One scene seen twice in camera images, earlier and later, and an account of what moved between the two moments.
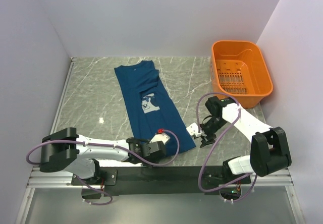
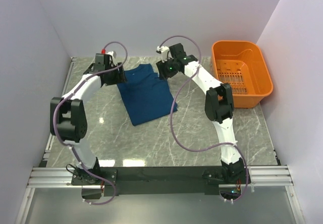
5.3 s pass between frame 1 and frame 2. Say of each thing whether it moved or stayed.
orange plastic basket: stayed
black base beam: stayed
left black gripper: moved
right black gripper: moved
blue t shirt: moved
